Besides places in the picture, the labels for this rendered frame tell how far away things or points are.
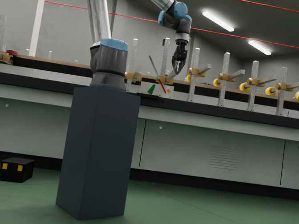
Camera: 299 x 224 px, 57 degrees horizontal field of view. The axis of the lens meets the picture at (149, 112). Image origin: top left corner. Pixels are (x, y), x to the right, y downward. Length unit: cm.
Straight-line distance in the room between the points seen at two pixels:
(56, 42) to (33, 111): 361
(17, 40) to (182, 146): 407
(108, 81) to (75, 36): 481
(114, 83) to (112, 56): 14
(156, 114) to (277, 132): 101
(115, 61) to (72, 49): 469
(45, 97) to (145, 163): 96
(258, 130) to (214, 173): 53
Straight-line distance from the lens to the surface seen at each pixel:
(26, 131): 246
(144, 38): 723
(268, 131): 246
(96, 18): 165
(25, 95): 227
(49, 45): 588
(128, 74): 216
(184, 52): 179
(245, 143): 260
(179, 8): 168
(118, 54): 141
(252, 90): 240
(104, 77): 138
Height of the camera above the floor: 44
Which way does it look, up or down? 4 degrees up
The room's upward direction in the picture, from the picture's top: 8 degrees clockwise
